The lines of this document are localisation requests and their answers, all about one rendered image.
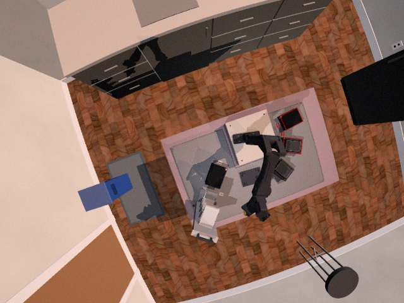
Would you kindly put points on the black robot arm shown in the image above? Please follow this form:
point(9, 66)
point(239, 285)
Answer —
point(262, 185)

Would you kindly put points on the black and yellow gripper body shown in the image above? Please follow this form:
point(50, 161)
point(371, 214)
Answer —
point(246, 206)

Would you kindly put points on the grey microplate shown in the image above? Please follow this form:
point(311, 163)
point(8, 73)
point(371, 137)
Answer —
point(291, 145)
point(283, 169)

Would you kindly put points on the white microplate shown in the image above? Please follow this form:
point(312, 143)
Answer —
point(209, 216)

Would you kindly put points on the grey rack with shelves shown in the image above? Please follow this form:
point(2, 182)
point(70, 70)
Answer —
point(199, 211)

